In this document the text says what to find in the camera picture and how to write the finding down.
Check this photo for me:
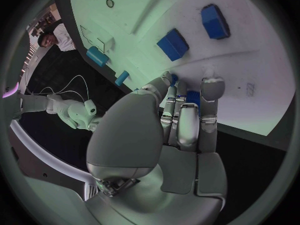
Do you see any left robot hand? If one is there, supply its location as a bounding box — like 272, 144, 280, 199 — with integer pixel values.
83, 65, 229, 225

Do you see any white task board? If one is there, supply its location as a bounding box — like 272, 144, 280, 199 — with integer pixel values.
68, 0, 297, 137

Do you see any blue thin cylinder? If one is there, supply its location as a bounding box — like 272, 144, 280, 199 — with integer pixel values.
114, 70, 131, 87

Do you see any blue peg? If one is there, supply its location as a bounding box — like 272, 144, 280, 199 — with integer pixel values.
170, 73, 180, 87

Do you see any blue short cylinder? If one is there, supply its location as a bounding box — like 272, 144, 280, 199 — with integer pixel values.
85, 45, 110, 68

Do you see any blue block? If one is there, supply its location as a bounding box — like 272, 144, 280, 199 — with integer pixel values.
156, 28, 190, 62
200, 3, 232, 40

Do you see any person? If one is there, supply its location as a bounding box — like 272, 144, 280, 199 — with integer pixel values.
36, 23, 77, 52

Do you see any white cable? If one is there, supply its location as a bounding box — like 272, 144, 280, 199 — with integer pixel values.
53, 74, 91, 101
31, 86, 86, 99

